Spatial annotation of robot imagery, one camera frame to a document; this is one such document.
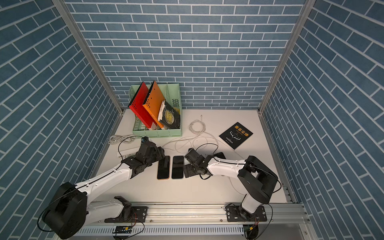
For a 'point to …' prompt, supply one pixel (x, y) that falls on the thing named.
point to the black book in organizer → (169, 116)
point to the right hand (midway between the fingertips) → (190, 170)
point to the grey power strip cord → (118, 138)
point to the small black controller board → (123, 229)
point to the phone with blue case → (220, 155)
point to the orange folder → (153, 103)
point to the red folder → (136, 105)
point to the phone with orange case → (163, 172)
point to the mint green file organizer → (171, 93)
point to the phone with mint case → (177, 167)
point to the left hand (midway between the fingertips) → (164, 151)
